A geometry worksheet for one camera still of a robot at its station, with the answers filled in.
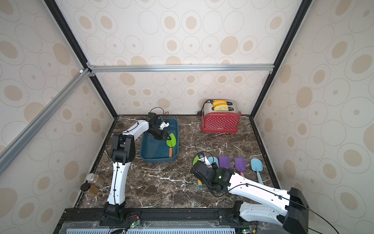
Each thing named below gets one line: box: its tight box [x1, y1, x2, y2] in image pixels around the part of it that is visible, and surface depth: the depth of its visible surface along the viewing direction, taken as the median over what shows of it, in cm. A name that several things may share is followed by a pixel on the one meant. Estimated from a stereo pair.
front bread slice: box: [213, 102, 229, 112], surface depth 100 cm
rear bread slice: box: [212, 99, 228, 106], surface depth 102 cm
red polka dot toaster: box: [201, 99, 243, 134], surface depth 102 cm
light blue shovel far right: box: [250, 158, 264, 185], surface depth 94 cm
